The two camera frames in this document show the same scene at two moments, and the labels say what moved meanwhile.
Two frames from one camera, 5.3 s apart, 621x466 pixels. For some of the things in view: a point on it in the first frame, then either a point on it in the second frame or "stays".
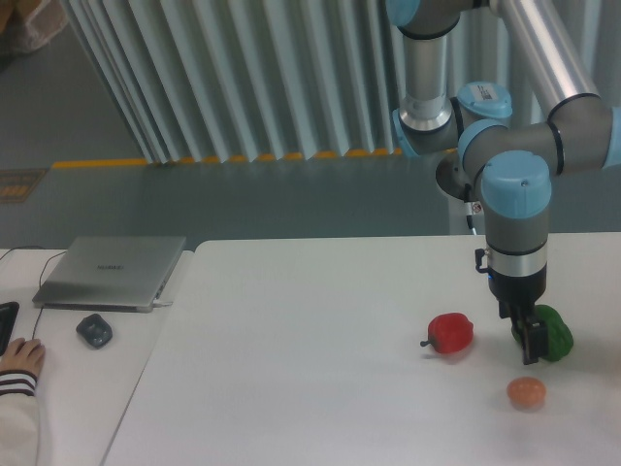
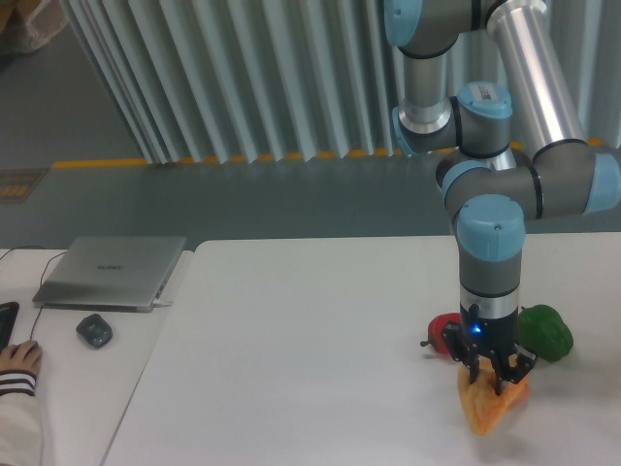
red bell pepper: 449,333 stays
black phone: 8,314 stays
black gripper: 522,292 -> 488,335
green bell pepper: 560,337 stays
